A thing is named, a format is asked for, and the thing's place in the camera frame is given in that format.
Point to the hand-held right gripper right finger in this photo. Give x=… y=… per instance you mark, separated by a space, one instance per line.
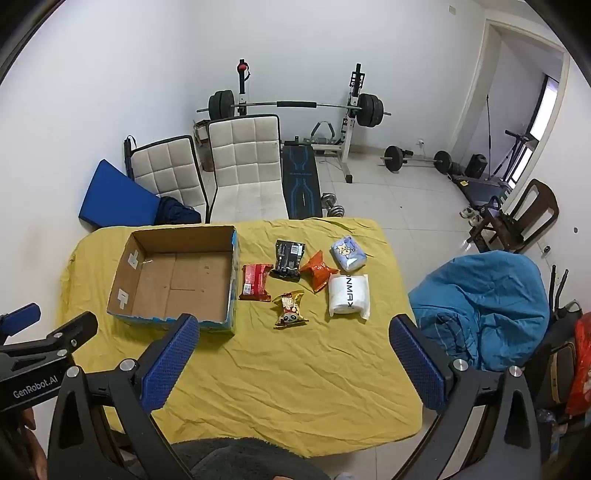
x=420 y=364

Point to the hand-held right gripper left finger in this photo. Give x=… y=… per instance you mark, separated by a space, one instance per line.
x=171 y=364

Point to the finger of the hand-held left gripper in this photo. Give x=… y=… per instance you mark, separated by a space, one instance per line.
x=69 y=333
x=21 y=319

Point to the printed cardboard box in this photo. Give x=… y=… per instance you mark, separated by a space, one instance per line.
x=175 y=281

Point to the red snack packet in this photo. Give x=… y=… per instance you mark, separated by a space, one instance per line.
x=255 y=281

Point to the orange snack packet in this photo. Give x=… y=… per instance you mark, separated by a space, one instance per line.
x=318 y=272

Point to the blue blanket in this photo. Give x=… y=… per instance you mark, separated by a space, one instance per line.
x=485 y=304

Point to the white plastic-wrapped pack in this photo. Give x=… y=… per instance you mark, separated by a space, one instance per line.
x=348 y=295

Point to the yellow cloth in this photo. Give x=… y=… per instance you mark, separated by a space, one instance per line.
x=300 y=383

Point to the grey fleece garment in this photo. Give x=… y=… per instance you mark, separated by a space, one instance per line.
x=244 y=461

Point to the yellow panda snack packet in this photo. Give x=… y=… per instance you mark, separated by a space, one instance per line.
x=288 y=309

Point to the blue tissue pack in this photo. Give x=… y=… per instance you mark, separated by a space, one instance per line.
x=347 y=253

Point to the blue folded mat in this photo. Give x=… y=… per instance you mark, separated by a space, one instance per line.
x=115 y=194

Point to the dark navy garment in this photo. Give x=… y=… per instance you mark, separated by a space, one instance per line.
x=175 y=212

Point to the pair of shoes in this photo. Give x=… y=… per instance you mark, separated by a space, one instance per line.
x=468 y=216

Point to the black snack packet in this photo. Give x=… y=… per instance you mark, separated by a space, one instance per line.
x=287 y=258

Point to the red bag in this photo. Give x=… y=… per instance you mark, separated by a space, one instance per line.
x=581 y=369

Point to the chrome dumbbell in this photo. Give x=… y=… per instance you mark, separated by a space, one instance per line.
x=334 y=207

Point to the black exercise machine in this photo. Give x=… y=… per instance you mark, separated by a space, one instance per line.
x=480 y=189

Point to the small white quilted chair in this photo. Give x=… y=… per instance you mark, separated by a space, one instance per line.
x=166 y=170

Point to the dark wooden chair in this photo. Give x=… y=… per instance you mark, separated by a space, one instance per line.
x=535 y=203

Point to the black speaker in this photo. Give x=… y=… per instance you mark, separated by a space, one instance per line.
x=475 y=165

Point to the short barbell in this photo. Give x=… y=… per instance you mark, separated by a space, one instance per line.
x=395 y=158

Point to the large white quilted chair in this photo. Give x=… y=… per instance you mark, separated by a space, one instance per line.
x=244 y=161

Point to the black weight bench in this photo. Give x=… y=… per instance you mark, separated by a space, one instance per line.
x=300 y=184

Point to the small brown cardboard box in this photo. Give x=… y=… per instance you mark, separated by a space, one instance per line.
x=201 y=134

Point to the white bench press rack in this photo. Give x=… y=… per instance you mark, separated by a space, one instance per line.
x=348 y=138

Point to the window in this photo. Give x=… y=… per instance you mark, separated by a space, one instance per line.
x=545 y=106

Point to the barbell with black plates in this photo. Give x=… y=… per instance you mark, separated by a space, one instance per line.
x=295 y=105

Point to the black metal frame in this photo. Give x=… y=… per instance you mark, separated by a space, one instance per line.
x=561 y=295

